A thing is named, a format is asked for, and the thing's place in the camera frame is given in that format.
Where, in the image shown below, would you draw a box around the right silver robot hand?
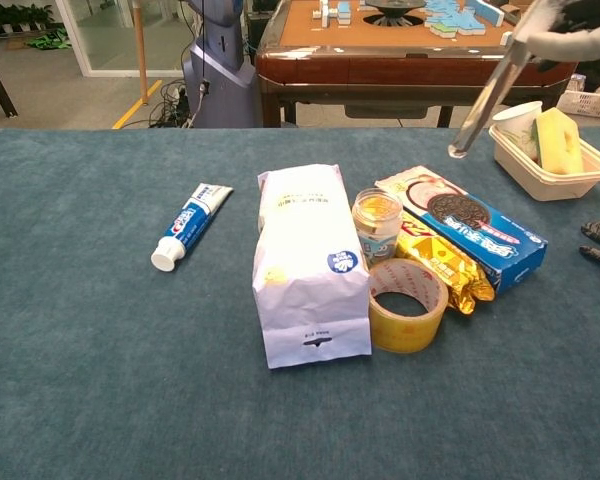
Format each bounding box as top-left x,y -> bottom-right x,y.
509,0 -> 600,72

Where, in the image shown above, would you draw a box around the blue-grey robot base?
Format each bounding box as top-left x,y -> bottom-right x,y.
182,0 -> 262,129

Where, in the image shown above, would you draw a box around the blue Oreo cookie pack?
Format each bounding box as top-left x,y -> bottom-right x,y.
374,165 -> 549,295

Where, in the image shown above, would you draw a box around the blue white toothpaste tube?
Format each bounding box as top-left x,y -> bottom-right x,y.
150,182 -> 234,273

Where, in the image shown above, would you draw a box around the white mesh basket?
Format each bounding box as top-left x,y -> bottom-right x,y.
557,88 -> 600,121

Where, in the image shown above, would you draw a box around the white paper cup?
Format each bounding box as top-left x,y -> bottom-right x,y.
492,101 -> 544,162

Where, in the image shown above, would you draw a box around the yellow sponge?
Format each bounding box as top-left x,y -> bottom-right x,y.
535,107 -> 585,176

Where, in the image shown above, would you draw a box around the blue white mahjong tile pile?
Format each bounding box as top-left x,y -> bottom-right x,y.
423,0 -> 506,40

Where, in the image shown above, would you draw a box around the white plastic tray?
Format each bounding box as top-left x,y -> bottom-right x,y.
488,122 -> 600,202

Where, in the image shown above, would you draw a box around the brown mahjong table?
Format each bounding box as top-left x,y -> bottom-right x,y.
255,0 -> 579,129

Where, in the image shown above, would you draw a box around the blue white mahjong tile stack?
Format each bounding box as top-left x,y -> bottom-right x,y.
313,0 -> 354,27

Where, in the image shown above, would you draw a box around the yellow foil snack packet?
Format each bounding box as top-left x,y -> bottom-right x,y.
395,212 -> 496,316

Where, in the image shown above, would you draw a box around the yellow packing tape roll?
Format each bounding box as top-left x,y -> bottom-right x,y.
368,258 -> 450,355

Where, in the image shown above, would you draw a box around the white paper bag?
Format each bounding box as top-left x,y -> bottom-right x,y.
252,163 -> 373,370

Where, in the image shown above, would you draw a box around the wooden pole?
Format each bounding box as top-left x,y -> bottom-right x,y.
132,0 -> 150,105

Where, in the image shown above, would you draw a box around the white framed glass partition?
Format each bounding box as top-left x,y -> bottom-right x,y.
54,0 -> 197,79

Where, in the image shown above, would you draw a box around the green potted plants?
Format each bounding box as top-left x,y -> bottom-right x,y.
0,2 -> 55,37

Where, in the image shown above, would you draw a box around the black cable tangle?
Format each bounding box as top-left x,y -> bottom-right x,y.
148,79 -> 192,129

